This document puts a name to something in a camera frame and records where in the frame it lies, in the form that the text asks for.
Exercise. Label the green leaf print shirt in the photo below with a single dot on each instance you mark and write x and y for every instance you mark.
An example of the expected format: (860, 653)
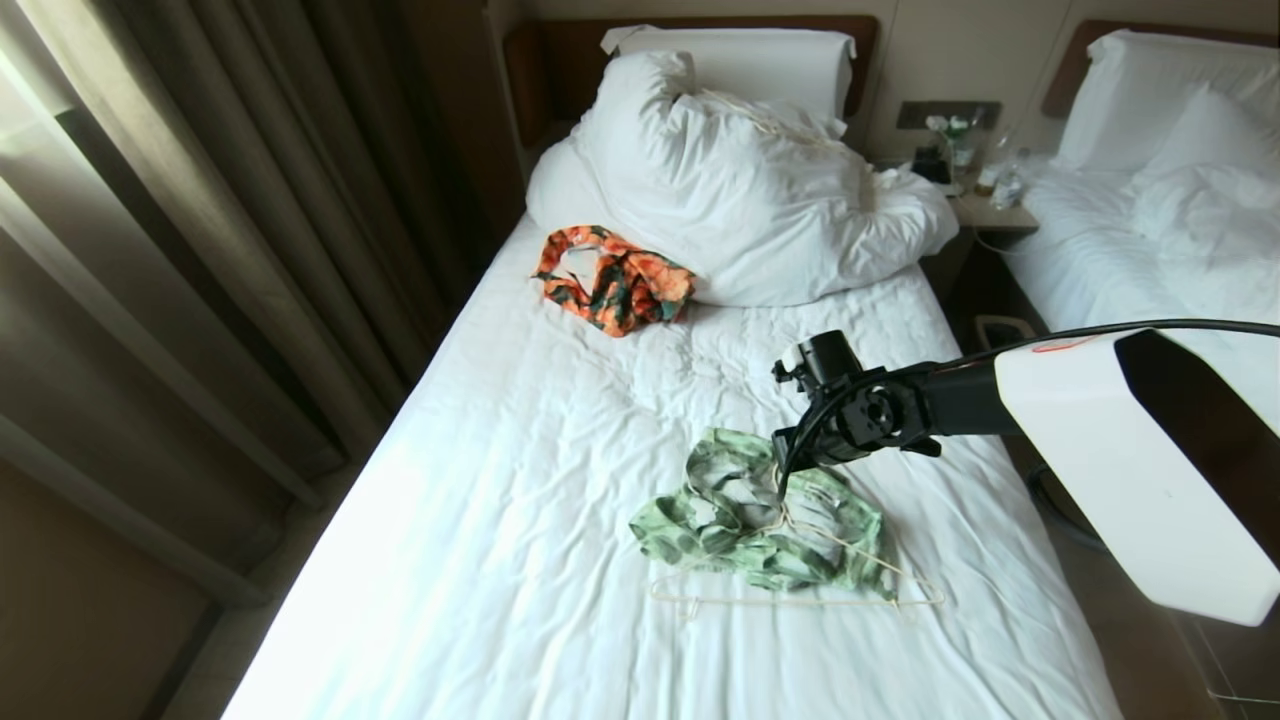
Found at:
(720, 545)

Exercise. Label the bed with white sheet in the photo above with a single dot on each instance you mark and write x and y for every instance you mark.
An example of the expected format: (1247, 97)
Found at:
(500, 550)
(1090, 270)

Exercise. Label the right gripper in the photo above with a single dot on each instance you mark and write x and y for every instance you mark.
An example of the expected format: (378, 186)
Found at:
(822, 435)

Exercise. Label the clear water bottle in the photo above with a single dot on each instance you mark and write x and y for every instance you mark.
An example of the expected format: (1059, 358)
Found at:
(1008, 188)

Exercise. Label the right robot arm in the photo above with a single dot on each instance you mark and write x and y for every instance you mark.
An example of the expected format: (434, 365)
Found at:
(1090, 440)

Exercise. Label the orange floral shirt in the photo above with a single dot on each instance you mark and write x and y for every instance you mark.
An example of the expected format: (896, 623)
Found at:
(625, 285)

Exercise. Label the brown wooden headboard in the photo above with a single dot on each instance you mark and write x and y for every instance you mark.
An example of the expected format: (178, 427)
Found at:
(1070, 70)
(550, 70)

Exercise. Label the black telephone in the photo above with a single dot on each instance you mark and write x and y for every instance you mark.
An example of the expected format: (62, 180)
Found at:
(933, 166)

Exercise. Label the beige curtain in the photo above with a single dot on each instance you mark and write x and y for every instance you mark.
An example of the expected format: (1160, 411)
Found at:
(150, 250)

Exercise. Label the wooden clothes hanger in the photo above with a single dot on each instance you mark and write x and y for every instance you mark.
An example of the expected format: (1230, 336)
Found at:
(800, 603)

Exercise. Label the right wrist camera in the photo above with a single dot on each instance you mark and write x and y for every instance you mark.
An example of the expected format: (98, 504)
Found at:
(826, 357)

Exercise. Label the grey wall switch panel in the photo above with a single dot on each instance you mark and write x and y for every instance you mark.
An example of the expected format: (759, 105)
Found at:
(948, 114)

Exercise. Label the dark brown curtain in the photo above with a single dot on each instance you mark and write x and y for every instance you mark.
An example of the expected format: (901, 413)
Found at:
(420, 130)

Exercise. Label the wooden nightstand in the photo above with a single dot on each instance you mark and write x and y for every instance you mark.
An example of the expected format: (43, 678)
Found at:
(990, 215)

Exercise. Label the white pillow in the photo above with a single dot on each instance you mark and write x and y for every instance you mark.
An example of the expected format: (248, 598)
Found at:
(770, 65)
(1140, 90)

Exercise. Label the crumpled white duvet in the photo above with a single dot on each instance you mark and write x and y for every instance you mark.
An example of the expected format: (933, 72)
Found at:
(1210, 200)
(750, 200)

